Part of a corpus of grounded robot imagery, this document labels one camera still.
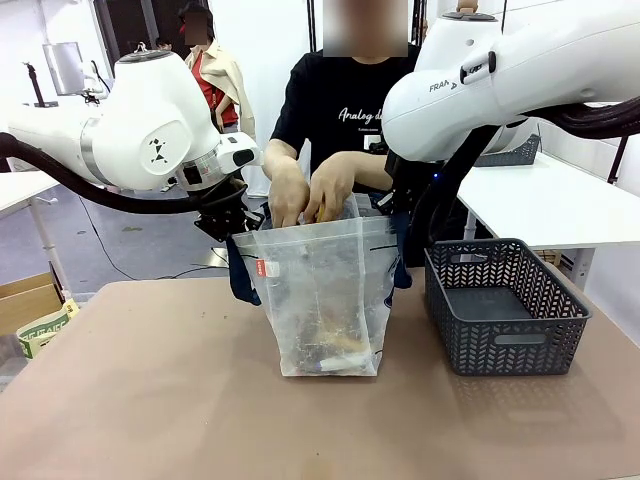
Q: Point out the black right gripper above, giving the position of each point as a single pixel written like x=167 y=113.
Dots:
x=400 y=177

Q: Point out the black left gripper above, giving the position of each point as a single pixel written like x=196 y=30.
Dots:
x=225 y=200

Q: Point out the small yellow item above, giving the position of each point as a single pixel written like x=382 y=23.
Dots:
x=321 y=212

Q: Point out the clear plastic tote bag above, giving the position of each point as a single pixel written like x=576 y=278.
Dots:
x=320 y=280

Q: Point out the grey plastic woven-pattern basket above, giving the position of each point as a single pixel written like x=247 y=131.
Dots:
x=520 y=155
x=500 y=345

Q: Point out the person's left forearm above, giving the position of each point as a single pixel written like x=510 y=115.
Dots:
x=367 y=167

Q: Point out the person's right forearm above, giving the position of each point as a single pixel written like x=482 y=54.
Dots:
x=281 y=157

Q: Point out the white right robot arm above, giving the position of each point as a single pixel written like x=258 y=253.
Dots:
x=500 y=75

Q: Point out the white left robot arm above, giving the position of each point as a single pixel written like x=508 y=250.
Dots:
x=140 y=125

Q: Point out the person's right hand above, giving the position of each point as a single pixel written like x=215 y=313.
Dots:
x=290 y=197

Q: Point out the person's left hand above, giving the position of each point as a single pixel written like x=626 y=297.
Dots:
x=332 y=187

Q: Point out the person in black t-shirt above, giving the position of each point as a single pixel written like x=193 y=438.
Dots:
x=340 y=90

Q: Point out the brown snack packet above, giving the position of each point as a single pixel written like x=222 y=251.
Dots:
x=332 y=330

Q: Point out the mannequin with cream jacket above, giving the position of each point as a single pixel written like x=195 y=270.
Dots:
x=225 y=75

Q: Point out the white side table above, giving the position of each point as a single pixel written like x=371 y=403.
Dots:
x=550 y=205

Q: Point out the white tube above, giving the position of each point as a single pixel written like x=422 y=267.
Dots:
x=345 y=363

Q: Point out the wooden crate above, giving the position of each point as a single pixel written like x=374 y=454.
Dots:
x=555 y=259

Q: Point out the white backdrop curtain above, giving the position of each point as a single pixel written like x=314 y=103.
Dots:
x=270 y=50

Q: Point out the background person in black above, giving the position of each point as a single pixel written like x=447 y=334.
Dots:
x=163 y=44

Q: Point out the black backdrop pole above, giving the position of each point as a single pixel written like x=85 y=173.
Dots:
x=310 y=25

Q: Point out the green and white carton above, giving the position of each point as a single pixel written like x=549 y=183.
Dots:
x=45 y=330

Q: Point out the white desk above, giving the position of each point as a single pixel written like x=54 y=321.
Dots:
x=20 y=192

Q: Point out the brown cardboard box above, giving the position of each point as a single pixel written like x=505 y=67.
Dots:
x=25 y=305

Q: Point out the black light stand leg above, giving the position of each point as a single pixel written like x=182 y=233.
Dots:
x=619 y=160

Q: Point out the grey monitor screen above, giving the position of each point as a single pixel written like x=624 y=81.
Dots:
x=62 y=67

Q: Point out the black camera tripod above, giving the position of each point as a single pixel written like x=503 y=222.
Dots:
x=37 y=87

